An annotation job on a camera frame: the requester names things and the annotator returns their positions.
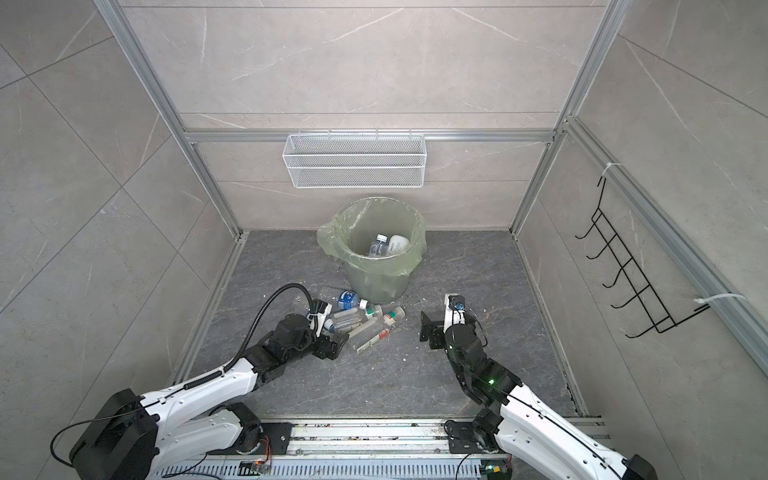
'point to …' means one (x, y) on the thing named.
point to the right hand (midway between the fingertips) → (438, 310)
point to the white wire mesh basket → (355, 160)
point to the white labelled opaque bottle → (396, 243)
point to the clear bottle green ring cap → (344, 321)
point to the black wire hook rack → (660, 318)
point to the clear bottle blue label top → (347, 300)
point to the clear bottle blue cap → (380, 247)
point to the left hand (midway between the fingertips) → (336, 324)
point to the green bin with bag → (347, 236)
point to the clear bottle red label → (367, 333)
